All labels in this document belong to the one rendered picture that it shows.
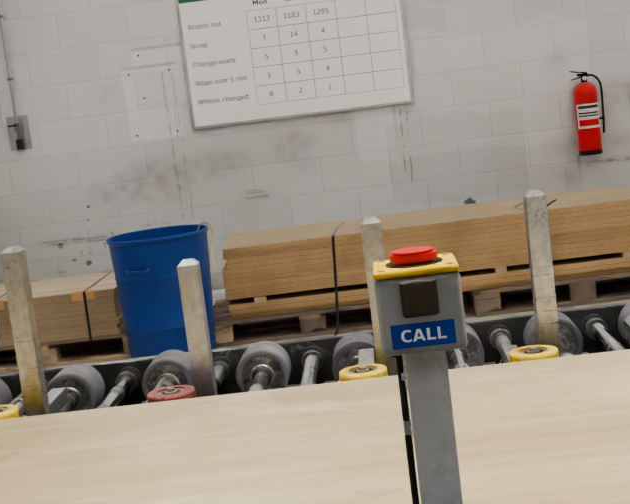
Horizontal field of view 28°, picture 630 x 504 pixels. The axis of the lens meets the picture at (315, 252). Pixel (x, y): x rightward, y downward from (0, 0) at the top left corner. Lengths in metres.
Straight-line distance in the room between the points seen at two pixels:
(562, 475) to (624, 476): 0.07
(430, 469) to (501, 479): 0.42
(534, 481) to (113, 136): 6.98
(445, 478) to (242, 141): 7.18
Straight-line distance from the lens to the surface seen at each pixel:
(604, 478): 1.47
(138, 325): 6.65
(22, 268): 2.21
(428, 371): 1.05
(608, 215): 7.07
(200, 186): 8.24
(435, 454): 1.07
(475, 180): 8.23
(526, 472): 1.51
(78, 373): 2.64
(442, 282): 1.02
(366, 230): 2.13
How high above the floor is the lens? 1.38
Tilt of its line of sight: 8 degrees down
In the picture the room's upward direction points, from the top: 7 degrees counter-clockwise
